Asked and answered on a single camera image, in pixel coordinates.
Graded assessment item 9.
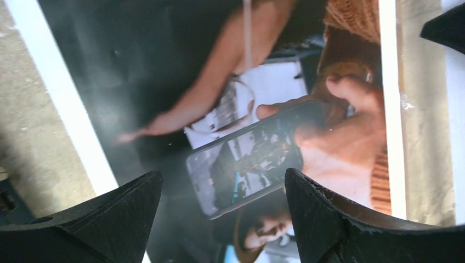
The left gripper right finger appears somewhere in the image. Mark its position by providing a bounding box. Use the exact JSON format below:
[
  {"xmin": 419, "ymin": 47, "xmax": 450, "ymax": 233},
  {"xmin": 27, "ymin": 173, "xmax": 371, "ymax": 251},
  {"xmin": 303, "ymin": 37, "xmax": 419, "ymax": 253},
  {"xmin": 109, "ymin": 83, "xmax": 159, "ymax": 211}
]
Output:
[{"xmin": 285, "ymin": 168, "xmax": 464, "ymax": 262}]

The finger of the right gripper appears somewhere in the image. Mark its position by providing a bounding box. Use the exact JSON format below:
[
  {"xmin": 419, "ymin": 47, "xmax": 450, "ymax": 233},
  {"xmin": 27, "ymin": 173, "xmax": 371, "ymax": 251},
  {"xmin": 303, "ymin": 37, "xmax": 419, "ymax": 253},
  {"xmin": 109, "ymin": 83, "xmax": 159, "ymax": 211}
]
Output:
[{"xmin": 420, "ymin": 3, "xmax": 464, "ymax": 54}]

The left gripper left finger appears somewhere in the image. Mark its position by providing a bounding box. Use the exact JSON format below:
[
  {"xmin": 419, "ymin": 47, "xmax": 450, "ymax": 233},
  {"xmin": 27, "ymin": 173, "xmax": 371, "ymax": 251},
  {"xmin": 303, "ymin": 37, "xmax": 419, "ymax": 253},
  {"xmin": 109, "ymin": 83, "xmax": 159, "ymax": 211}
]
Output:
[{"xmin": 1, "ymin": 171, "xmax": 163, "ymax": 262}]

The printed photo with white border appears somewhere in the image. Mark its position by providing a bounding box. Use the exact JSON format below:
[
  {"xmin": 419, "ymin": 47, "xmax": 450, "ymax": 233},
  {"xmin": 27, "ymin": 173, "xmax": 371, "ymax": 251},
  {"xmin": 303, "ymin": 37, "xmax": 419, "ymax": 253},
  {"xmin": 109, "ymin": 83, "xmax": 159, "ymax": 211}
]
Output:
[{"xmin": 3, "ymin": 0, "xmax": 407, "ymax": 263}]

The wooden picture frame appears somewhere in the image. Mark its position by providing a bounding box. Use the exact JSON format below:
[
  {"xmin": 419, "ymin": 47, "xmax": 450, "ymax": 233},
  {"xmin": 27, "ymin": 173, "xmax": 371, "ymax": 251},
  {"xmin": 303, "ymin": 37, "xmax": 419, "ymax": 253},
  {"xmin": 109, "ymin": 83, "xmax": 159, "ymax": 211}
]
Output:
[{"xmin": 445, "ymin": 47, "xmax": 464, "ymax": 225}]

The black flat box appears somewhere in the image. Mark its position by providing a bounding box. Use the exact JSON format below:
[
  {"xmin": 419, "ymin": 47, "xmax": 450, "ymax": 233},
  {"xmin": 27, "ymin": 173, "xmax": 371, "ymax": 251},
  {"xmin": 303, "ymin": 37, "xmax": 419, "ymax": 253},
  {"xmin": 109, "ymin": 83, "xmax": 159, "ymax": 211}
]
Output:
[{"xmin": 1, "ymin": 179, "xmax": 35, "ymax": 226}]

